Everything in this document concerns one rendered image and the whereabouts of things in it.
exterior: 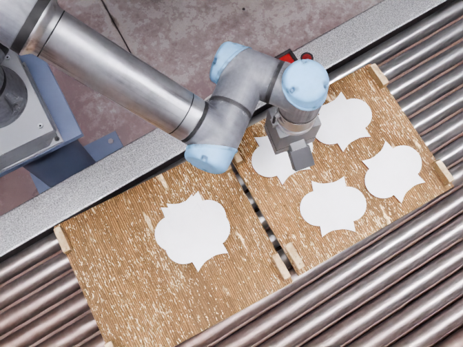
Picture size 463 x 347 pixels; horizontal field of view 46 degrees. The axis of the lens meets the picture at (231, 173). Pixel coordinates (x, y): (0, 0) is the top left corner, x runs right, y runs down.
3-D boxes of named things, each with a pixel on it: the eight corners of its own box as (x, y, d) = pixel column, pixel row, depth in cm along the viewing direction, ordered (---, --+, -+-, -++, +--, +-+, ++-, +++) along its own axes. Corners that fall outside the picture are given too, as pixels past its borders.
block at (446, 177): (429, 164, 124) (434, 160, 122) (436, 160, 124) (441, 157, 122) (444, 186, 123) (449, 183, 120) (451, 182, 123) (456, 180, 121)
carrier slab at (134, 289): (55, 227, 121) (53, 226, 120) (218, 146, 126) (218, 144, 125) (120, 375, 113) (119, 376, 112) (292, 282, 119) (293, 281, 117)
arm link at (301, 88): (289, 47, 87) (340, 65, 86) (282, 76, 97) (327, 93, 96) (271, 89, 85) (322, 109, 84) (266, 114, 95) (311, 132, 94)
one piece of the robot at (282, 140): (289, 159, 95) (280, 182, 111) (336, 142, 96) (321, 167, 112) (264, 99, 98) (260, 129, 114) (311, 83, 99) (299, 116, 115)
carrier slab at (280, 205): (221, 143, 127) (220, 141, 125) (368, 65, 132) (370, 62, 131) (297, 276, 119) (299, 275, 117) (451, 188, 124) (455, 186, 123)
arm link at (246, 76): (198, 85, 86) (262, 111, 85) (225, 28, 89) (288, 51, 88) (200, 105, 94) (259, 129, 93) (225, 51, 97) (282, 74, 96)
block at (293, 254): (282, 246, 119) (284, 245, 116) (290, 242, 119) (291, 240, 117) (297, 271, 118) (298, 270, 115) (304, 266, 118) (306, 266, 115)
